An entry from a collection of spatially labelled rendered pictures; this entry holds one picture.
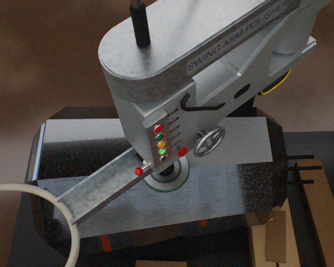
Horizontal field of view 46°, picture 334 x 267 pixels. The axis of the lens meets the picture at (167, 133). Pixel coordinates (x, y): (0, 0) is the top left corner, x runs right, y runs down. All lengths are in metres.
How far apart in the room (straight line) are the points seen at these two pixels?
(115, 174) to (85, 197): 0.15
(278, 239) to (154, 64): 1.58
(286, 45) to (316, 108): 1.51
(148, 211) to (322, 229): 1.14
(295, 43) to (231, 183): 0.70
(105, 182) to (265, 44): 0.79
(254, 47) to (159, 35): 0.41
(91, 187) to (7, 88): 2.02
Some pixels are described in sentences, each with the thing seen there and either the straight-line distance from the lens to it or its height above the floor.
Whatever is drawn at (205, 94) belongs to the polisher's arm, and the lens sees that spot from 1.37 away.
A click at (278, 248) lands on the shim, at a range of 2.39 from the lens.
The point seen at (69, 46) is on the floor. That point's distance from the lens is 3.57.
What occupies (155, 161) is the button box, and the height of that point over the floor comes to 1.29.
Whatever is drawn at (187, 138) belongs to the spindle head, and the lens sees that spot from 1.44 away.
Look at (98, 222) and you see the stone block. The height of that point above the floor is 0.65.
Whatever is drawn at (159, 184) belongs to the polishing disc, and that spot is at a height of 0.88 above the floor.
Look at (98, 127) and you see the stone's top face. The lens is 2.02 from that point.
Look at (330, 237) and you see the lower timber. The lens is 2.62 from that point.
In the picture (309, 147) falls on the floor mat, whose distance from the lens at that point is 2.92.
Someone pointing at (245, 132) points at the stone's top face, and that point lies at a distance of 1.95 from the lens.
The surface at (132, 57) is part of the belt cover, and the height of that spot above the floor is 1.69.
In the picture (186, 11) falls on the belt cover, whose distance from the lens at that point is 1.19.
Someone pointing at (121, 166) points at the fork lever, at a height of 1.07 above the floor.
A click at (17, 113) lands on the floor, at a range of 3.29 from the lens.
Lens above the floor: 2.50
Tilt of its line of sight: 60 degrees down
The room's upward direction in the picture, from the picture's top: 8 degrees counter-clockwise
